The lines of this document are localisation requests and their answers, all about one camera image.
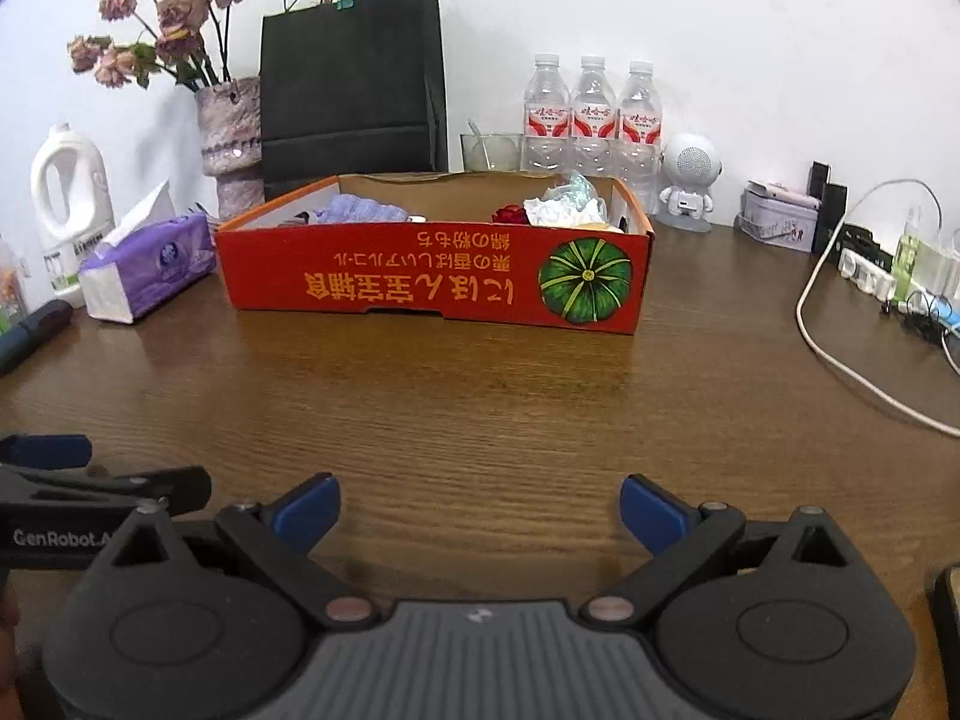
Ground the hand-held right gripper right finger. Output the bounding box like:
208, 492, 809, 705
579, 474, 863, 631

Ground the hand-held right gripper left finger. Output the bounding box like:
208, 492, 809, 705
112, 472, 380, 631

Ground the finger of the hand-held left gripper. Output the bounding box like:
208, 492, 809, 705
0, 465, 212, 517
0, 433, 92, 470

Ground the orange cardboard box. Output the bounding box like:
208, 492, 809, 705
215, 172, 655, 335

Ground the blue fabric pouch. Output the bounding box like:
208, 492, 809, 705
311, 193, 410, 227

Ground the white tissue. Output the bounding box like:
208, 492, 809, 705
523, 195, 608, 228

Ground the dark blue case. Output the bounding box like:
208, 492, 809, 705
0, 300, 74, 376

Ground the orange packet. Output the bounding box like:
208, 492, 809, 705
0, 236, 31, 332

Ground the purple tissue pack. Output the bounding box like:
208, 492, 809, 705
79, 180, 218, 325

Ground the white detergent jug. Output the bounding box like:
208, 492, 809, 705
31, 124, 117, 308

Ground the black device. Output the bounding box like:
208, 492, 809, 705
924, 566, 960, 691

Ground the grey tin box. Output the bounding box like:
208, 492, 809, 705
739, 180, 820, 253

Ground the white power strip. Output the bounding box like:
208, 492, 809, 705
836, 223, 902, 298

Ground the white robot speaker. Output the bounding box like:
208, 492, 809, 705
658, 133, 725, 230

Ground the purple textured vase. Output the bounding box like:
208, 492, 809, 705
196, 76, 265, 221

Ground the green liquid bottle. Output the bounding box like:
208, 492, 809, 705
892, 208, 928, 293

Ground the clear water bottle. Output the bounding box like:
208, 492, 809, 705
570, 55, 618, 175
616, 60, 665, 196
523, 52, 569, 175

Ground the glass cup with spoon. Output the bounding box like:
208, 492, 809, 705
460, 120, 524, 173

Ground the black paper bag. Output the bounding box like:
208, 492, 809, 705
259, 0, 449, 201

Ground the dried flower bouquet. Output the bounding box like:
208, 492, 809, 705
67, 0, 252, 91

